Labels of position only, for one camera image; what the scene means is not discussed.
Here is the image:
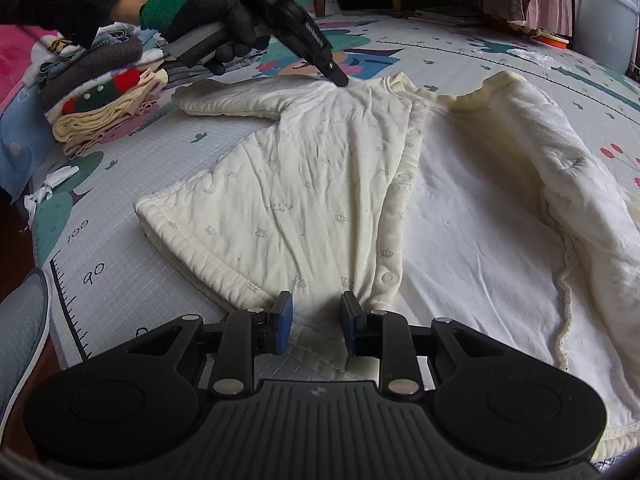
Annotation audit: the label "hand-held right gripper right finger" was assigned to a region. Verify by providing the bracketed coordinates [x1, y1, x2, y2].
[340, 291, 507, 397]

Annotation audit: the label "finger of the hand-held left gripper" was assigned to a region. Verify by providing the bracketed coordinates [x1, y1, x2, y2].
[319, 55, 350, 87]

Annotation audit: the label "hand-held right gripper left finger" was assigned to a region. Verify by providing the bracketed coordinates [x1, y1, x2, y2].
[122, 291, 294, 398]

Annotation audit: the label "cream padded baby jacket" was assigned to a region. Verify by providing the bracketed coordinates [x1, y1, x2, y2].
[134, 71, 640, 467]

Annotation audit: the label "pile of assorted clothes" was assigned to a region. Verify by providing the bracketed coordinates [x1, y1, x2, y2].
[30, 22, 170, 157]

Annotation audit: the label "person's left hand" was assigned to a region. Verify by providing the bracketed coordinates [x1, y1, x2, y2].
[140, 0, 274, 76]

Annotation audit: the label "stack of magazines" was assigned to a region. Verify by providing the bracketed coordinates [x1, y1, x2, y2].
[409, 5, 485, 27]

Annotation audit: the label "cartoon printed play mat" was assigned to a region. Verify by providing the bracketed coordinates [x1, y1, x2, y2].
[27, 10, 640, 461]

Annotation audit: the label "grey fabric item white rim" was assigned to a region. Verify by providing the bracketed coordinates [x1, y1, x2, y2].
[0, 267, 52, 423]

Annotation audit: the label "white torn paper scrap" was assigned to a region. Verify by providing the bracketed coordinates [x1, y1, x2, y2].
[24, 164, 81, 222]

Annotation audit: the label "white cylindrical bin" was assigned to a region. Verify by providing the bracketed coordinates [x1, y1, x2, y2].
[571, 0, 640, 77]

